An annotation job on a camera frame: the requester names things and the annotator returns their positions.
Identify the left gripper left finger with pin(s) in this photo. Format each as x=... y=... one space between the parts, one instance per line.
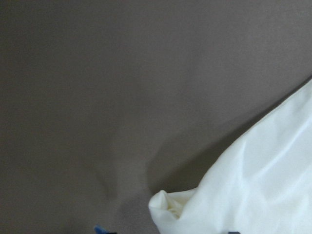
x=100 y=230

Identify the white long-sleeve printed shirt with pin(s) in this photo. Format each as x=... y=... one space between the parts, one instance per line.
x=261 y=184

